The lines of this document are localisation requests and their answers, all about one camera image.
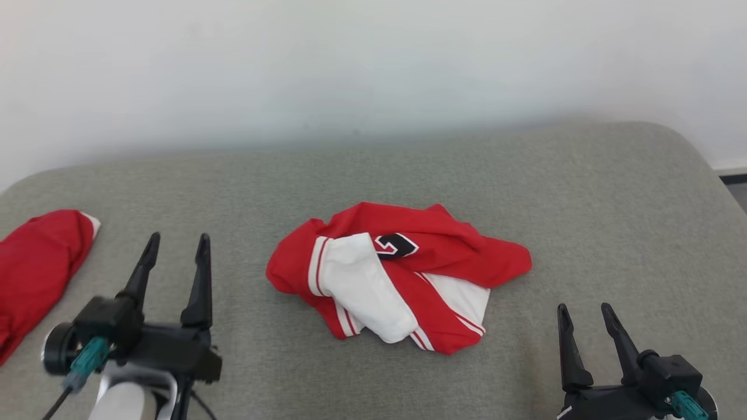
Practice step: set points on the red white printed basketball jersey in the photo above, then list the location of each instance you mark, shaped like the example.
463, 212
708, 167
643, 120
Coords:
443, 239

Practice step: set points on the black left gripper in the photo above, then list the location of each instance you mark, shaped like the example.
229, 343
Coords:
163, 350

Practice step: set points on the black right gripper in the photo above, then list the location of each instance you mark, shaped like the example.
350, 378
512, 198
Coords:
630, 405

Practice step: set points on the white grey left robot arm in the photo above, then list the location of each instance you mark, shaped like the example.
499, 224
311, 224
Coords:
122, 402

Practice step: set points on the plain red white-trimmed garment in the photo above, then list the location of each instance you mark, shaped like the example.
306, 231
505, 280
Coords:
35, 274

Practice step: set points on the white skirting board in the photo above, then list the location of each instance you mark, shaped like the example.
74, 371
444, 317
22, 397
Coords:
730, 166

